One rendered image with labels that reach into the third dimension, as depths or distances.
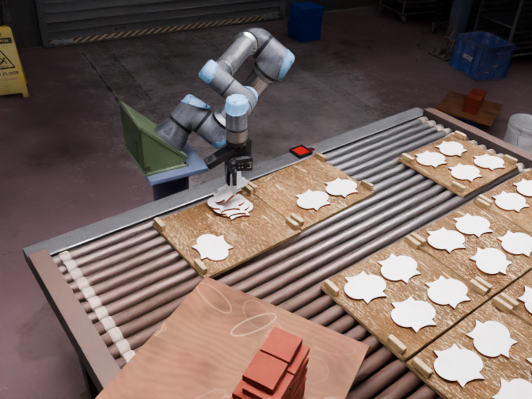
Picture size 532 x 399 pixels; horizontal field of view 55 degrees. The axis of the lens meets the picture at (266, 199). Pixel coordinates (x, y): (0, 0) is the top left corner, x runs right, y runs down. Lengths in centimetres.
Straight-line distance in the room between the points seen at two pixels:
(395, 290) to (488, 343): 30
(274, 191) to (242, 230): 28
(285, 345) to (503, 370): 72
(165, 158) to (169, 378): 118
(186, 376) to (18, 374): 156
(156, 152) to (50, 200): 165
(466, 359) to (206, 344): 72
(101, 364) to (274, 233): 74
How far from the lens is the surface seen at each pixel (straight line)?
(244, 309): 144
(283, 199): 201
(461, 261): 190
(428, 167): 238
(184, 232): 185
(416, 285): 176
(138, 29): 665
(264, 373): 107
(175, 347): 137
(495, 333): 169
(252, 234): 184
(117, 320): 162
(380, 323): 161
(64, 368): 273
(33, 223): 360
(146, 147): 221
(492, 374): 160
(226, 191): 192
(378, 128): 267
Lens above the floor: 211
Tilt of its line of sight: 36 degrees down
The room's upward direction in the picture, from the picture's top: 3 degrees clockwise
